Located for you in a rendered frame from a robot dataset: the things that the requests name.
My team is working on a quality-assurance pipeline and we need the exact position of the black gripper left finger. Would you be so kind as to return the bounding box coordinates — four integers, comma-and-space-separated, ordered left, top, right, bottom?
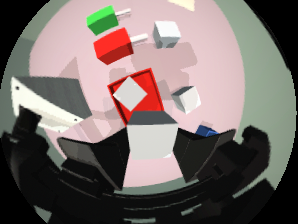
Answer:
56, 125, 130, 190

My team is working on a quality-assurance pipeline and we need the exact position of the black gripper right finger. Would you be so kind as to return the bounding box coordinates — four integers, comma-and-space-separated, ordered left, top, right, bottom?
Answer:
172, 128, 237, 184

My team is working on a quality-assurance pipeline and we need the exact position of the red tray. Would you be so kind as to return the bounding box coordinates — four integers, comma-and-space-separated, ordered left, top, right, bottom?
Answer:
108, 68, 165, 125

